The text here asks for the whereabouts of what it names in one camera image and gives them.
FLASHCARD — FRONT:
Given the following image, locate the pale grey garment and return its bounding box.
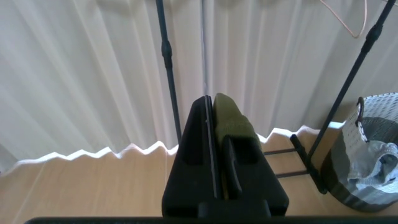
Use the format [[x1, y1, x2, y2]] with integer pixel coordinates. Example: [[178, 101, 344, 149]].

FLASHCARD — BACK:
[[346, 139, 398, 194]]

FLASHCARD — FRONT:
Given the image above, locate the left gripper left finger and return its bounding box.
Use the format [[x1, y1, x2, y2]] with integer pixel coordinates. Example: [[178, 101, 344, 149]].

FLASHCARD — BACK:
[[161, 95, 223, 218]]

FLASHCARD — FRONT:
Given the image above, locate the beige curtain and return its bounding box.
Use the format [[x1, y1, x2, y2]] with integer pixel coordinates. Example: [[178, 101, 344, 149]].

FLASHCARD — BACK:
[[0, 0, 398, 174]]

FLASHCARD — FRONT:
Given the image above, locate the black clothes rack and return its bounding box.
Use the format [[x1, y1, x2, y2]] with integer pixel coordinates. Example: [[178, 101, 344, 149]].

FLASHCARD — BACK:
[[155, 0, 397, 195]]

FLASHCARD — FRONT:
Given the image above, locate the white laundry basket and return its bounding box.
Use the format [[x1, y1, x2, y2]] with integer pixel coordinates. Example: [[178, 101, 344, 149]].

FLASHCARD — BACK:
[[320, 92, 398, 213]]

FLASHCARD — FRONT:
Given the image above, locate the green printed shirt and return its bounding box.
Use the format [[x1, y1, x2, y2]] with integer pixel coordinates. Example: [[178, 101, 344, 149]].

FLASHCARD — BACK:
[[212, 92, 262, 150]]

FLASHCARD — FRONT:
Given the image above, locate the pink clothes hanger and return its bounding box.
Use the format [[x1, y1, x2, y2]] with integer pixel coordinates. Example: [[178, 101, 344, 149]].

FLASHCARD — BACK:
[[320, 0, 368, 40]]

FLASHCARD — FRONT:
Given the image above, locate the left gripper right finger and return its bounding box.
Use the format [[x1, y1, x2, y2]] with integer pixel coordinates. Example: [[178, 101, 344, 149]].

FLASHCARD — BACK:
[[221, 136, 290, 218]]

